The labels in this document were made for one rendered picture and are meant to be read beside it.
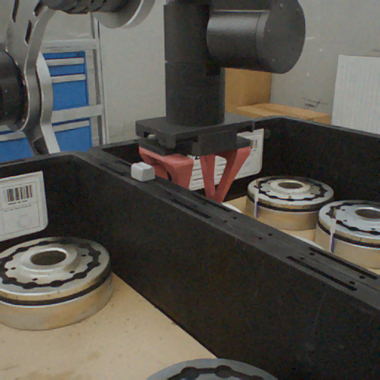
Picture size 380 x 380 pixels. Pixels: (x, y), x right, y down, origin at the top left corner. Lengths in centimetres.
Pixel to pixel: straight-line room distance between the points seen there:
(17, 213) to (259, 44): 27
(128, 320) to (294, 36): 26
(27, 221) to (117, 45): 328
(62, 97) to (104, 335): 216
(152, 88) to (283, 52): 359
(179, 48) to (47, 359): 27
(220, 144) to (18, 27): 84
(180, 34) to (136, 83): 343
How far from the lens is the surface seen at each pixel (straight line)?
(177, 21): 44
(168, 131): 43
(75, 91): 254
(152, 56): 395
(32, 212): 50
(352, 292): 26
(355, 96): 358
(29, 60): 122
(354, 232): 50
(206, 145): 45
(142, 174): 40
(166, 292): 40
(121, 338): 39
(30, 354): 39
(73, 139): 256
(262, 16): 39
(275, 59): 40
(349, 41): 372
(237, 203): 63
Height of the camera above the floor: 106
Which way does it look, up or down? 21 degrees down
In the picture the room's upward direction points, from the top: straight up
